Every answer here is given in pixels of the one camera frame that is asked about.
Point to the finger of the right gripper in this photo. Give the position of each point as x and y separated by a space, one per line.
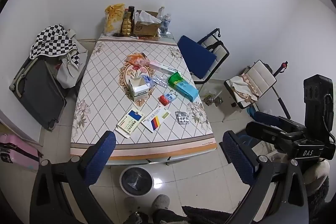
282 136
280 122

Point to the floral diamond pattern tablecloth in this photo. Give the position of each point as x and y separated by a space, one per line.
125 90

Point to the green cyan rice bag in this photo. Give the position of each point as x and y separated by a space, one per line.
183 87

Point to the silver blister pack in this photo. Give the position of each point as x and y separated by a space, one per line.
182 117

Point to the white striped medicine box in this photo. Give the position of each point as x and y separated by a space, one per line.
155 118

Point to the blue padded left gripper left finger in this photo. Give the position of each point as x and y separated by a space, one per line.
96 157

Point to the metal dumbbell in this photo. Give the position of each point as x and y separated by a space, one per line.
210 99

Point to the clear water bottle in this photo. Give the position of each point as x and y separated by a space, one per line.
165 24

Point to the white round trash bin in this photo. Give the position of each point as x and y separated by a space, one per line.
136 181

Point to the orange snack wrapper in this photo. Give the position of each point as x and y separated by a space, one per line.
137 59

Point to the pink white toothpaste box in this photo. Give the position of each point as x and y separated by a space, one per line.
157 66

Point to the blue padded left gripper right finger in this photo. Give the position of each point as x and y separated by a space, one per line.
240 155

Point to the dark grey suitcase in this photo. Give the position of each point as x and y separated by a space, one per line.
38 91

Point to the golden oil bottle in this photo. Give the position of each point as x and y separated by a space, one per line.
127 24

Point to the blue white plastic wrapper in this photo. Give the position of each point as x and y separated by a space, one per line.
149 81

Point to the long silver blister strip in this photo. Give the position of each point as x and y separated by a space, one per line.
161 81

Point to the cardboard SF box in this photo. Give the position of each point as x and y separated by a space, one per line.
146 23

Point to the blue cushion chair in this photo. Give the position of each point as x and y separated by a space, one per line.
203 58

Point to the white padded chair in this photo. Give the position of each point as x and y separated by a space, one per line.
265 79

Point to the red blue small packet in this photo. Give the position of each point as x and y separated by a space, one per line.
167 98

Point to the cream cloth on chair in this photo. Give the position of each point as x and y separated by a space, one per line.
244 89

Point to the grey slipper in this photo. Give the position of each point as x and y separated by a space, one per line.
162 201

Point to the cream blue medicine box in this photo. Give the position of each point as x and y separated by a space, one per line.
129 122

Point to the pink case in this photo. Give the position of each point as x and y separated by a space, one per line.
14 150

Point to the yellow snack bag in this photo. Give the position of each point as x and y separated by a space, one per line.
113 19

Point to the white green box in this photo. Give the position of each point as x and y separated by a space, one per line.
138 89

